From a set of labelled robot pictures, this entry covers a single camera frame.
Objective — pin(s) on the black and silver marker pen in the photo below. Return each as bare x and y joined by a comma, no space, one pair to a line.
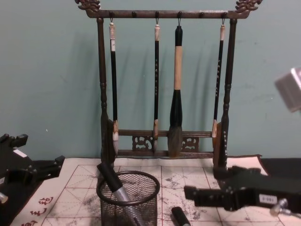
113,179

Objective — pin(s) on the dark carved wooden brush rack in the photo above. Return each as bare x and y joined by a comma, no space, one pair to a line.
102,70

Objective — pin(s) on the white gridded calligraphy felt mat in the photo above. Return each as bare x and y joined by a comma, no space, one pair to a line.
188,174

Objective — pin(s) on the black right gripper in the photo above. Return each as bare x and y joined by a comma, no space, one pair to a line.
249,188

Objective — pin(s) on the thin black brush, pale cap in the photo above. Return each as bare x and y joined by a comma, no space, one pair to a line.
156,94
218,94

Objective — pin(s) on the thin black brush, white label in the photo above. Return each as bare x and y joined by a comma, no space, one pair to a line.
114,94

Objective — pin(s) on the thick black and tan brush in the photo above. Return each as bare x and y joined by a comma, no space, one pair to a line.
177,70

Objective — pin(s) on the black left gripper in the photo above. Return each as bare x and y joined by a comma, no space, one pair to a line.
9,162

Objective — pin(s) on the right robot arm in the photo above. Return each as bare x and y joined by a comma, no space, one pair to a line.
290,94

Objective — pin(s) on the black table cloth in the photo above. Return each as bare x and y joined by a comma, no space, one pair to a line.
14,216

